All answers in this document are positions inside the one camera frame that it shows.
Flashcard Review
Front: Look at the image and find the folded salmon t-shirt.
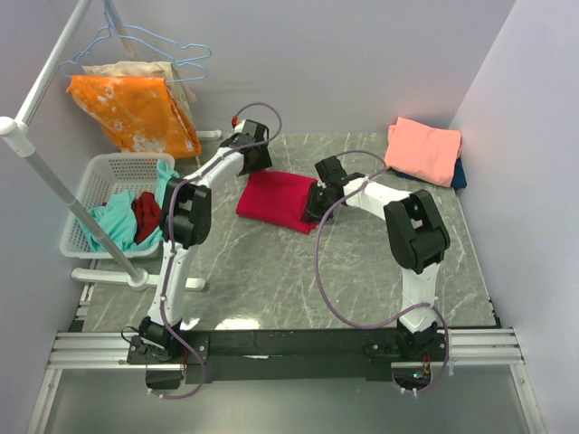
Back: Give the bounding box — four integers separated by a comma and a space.
384, 117, 462, 187

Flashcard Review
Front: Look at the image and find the white plastic laundry basket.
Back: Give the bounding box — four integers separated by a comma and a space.
60, 152, 175, 259

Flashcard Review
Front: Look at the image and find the beige cloth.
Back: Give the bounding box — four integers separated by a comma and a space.
82, 61, 196, 125

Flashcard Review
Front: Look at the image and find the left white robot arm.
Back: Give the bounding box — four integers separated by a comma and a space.
138, 119, 272, 363

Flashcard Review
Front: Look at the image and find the aluminium frame rail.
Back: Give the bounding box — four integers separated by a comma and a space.
29, 328, 546, 433

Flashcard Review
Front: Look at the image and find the magenta t-shirt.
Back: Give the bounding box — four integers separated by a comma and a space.
236, 170, 318, 234

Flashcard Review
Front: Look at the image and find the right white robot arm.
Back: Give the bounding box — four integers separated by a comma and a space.
302, 156, 451, 361

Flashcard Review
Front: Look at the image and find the orange tie-dye cloth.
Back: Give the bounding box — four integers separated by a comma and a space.
67, 75, 202, 158

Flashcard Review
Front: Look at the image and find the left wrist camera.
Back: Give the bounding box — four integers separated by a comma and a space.
232, 117, 251, 134

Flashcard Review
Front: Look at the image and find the dark red t-shirt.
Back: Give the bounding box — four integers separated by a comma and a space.
131, 192, 161, 248

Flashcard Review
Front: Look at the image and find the teal t-shirt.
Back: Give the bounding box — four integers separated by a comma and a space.
89, 159, 179, 252

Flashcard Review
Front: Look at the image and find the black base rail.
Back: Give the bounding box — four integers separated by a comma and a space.
127, 327, 447, 384

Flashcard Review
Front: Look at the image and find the folded navy t-shirt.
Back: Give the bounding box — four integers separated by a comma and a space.
394, 157, 468, 191

